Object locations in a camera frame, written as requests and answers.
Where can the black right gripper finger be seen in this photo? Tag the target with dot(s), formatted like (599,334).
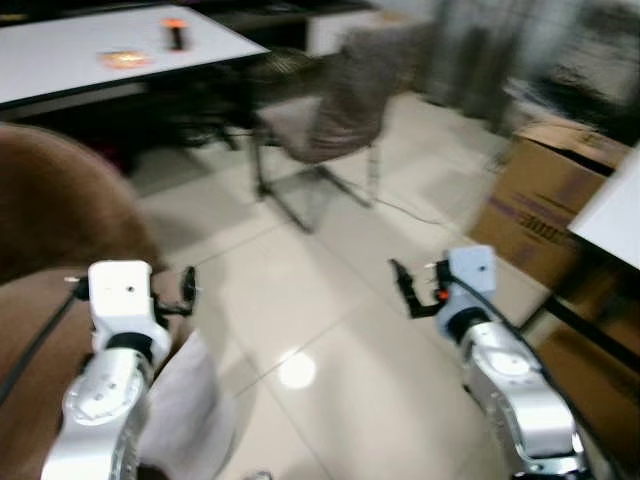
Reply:
(406,292)

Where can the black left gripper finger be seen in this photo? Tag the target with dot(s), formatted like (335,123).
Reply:
(189,284)

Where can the grey pillow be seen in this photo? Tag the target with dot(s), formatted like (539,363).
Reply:
(190,415)

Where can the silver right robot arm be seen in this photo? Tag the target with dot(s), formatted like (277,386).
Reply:
(520,400)

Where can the brown velvet round sofa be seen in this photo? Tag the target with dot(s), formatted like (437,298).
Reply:
(55,200)

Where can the cardboard box purple print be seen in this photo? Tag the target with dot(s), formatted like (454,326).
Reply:
(535,190)

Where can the plain brown cardboard box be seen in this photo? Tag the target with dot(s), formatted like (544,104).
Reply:
(600,400)

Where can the grey fabric chair metal legs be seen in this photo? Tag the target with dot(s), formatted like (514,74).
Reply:
(345,100)

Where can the orange red snack packet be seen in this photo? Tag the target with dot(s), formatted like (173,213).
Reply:
(125,59)

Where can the grey curtain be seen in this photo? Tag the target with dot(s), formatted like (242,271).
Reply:
(490,50)

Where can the black bottle orange cap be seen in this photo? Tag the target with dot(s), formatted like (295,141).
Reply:
(175,34)

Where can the long white table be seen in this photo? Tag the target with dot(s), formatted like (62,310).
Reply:
(70,50)

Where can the white cabinet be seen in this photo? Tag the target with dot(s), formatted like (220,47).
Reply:
(345,32)

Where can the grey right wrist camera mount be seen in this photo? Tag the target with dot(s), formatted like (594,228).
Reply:
(472,275)

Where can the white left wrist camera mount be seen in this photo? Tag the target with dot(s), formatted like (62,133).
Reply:
(120,298)

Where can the white table black frame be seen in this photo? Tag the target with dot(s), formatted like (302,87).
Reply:
(612,210)

